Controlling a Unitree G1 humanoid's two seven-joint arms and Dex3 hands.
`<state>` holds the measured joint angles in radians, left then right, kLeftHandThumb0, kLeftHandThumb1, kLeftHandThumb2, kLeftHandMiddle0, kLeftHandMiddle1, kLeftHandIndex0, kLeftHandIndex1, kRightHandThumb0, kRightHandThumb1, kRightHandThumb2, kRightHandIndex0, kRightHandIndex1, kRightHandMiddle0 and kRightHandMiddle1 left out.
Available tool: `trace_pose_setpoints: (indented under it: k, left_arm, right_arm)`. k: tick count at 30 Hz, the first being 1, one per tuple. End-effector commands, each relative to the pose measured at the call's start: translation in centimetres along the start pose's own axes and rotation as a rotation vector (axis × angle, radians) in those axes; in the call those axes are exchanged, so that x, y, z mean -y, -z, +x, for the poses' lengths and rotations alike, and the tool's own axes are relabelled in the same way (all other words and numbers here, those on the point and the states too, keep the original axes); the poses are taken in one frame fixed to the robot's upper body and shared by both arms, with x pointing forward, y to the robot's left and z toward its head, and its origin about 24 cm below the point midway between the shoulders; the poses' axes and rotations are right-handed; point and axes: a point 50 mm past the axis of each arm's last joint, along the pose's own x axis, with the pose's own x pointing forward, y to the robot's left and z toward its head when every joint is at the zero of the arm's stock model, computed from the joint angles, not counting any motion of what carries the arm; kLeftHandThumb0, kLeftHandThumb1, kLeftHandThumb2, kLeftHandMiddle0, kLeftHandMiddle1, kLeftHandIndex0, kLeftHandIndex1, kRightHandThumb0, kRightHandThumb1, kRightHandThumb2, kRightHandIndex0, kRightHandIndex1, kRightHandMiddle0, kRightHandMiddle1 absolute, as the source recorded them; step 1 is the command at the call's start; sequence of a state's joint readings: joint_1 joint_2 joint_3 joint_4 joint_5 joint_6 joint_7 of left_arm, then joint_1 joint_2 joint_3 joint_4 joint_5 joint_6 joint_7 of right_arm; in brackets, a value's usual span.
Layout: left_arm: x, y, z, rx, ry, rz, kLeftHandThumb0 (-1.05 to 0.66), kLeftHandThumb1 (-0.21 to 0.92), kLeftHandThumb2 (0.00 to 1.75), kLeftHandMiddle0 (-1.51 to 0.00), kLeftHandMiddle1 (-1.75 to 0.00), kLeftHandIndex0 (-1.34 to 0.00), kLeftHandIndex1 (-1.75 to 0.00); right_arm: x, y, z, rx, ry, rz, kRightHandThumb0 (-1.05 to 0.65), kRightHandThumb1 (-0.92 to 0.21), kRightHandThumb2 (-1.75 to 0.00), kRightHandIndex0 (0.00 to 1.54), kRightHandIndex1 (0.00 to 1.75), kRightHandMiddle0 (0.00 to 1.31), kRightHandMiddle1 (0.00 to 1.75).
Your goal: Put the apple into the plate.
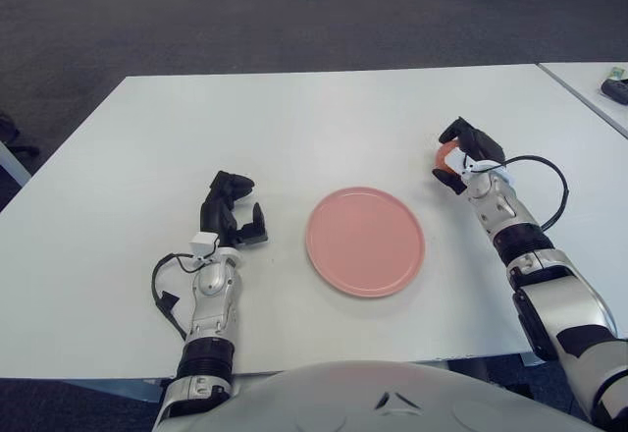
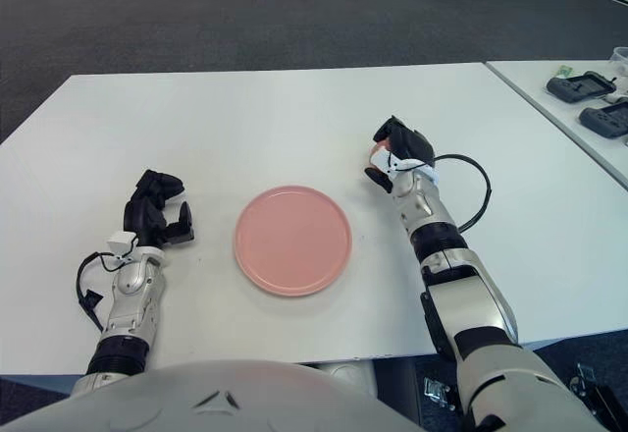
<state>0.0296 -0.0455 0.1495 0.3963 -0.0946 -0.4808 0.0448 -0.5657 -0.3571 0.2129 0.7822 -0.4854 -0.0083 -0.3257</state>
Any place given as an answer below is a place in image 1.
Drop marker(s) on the black handheld controller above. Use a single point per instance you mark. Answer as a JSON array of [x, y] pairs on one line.
[[615, 91]]

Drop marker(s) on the white furniture leg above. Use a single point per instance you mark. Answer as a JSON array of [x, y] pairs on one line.
[[12, 162]]

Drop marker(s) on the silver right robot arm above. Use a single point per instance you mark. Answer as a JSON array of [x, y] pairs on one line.
[[554, 299]]

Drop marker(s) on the red yellow apple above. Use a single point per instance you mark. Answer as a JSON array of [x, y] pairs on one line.
[[441, 154]]

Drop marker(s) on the black chair base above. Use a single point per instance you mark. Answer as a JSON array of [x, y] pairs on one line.
[[10, 130]]

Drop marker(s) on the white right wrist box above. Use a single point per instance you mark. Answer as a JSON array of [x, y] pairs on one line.
[[457, 161]]

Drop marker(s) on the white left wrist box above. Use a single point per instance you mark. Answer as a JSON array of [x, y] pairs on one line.
[[203, 245]]

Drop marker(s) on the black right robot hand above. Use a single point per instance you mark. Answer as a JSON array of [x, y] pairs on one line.
[[486, 147]]

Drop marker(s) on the grey robot torso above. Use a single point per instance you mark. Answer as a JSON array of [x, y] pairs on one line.
[[343, 402]]

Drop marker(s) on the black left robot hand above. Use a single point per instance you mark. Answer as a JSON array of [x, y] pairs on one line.
[[216, 213]]

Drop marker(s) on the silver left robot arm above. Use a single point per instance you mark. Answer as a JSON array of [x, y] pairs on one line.
[[211, 304]]

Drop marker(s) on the white table frame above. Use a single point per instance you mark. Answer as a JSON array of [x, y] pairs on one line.
[[532, 358]]

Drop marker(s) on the white side table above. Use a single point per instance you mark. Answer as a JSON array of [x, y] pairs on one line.
[[579, 78]]

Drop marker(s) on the green small packet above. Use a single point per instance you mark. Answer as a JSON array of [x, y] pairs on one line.
[[617, 72]]

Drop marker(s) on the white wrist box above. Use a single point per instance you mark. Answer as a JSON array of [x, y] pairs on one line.
[[203, 245], [457, 161]]

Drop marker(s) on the pink round plate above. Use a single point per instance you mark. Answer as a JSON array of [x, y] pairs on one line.
[[365, 243]]

